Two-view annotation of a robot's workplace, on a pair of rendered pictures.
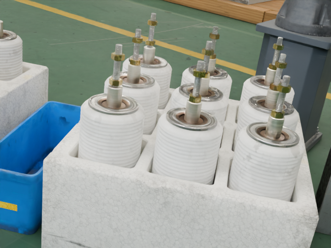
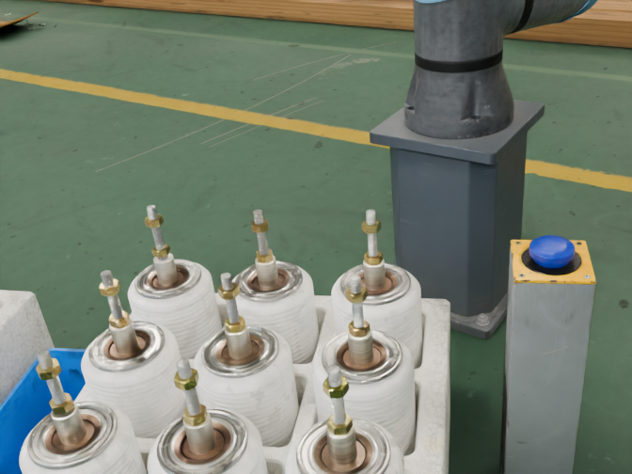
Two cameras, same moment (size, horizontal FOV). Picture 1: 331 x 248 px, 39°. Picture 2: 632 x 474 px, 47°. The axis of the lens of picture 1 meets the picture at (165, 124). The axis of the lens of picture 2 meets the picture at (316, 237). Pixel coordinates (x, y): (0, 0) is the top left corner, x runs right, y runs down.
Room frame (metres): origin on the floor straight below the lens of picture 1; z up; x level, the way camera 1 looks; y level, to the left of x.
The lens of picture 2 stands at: (0.22, -0.20, 0.70)
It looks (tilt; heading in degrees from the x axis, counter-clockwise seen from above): 31 degrees down; 6
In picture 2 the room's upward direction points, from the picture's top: 6 degrees counter-clockwise
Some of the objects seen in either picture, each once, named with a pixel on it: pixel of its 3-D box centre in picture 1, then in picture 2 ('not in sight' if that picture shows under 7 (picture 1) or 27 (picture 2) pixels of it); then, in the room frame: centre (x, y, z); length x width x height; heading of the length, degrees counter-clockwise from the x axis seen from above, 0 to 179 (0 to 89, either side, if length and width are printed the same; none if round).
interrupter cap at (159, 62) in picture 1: (148, 61); (168, 278); (0.88, 0.05, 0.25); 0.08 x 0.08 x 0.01
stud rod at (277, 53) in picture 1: (276, 57); (372, 243); (0.85, -0.18, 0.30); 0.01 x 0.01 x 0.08
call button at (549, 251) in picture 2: not in sight; (551, 254); (0.79, -0.35, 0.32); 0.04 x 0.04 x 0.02
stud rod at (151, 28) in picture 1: (151, 33); (158, 236); (0.88, 0.05, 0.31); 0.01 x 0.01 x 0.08
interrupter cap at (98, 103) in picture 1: (113, 104); (72, 434); (0.65, 0.08, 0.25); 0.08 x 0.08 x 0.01
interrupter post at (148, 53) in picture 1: (148, 55); (165, 269); (0.88, 0.05, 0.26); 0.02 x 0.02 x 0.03
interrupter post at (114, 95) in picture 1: (114, 96); (69, 423); (0.65, 0.08, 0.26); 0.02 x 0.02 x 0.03
